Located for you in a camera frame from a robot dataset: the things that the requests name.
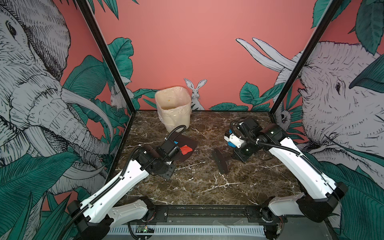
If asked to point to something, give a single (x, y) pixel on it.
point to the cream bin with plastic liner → (174, 107)
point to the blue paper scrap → (175, 142)
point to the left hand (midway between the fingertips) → (167, 169)
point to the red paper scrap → (185, 149)
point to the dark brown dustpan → (187, 145)
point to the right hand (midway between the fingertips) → (233, 154)
